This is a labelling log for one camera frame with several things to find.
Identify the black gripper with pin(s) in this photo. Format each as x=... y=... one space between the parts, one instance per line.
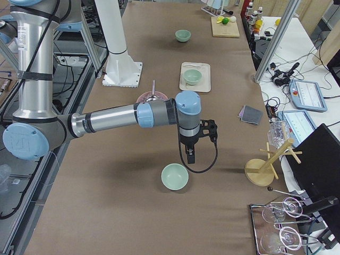
x=188 y=142

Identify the green bowl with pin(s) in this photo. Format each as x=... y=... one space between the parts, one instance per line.
x=174 y=176
x=182 y=35
x=192 y=77

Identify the metal ice scoop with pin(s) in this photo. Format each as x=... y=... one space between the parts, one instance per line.
x=153 y=93

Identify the grey folded cloth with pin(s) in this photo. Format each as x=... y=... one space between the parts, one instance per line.
x=250 y=115

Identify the beige serving tray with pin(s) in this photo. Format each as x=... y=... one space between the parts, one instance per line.
x=203 y=85

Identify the pink bowl with ice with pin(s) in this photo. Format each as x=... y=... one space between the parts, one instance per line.
x=141 y=97

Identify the wooden mug tree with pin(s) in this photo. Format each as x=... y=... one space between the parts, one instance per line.
x=261 y=172

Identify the green bowl on tray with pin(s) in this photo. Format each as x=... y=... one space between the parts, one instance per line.
x=192 y=77

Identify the lower teach pendant tablet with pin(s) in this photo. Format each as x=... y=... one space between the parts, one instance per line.
x=300 y=124

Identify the teach pendant tablet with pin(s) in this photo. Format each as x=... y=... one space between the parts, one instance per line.
x=300 y=124
x=307 y=95

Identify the upper wine glass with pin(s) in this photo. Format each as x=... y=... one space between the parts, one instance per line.
x=276 y=212

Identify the wine glass rack tray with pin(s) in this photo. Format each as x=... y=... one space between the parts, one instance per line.
x=260 y=227

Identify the lower wine glass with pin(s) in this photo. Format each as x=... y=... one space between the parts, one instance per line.
x=281 y=241

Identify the black monitor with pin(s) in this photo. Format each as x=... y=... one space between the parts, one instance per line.
x=318 y=175

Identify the upper teach pendant tablet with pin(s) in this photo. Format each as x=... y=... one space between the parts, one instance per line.
x=307 y=95

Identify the bamboo cutting board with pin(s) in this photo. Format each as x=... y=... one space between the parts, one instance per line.
x=229 y=30

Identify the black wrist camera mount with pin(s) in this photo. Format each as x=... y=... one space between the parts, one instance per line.
x=208 y=128

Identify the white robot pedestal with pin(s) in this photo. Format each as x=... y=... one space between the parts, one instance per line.
x=121 y=69

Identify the white wire cup rack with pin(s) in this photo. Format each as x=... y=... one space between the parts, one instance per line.
x=216 y=7

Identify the aluminium frame post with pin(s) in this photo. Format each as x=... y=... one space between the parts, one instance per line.
x=277 y=37

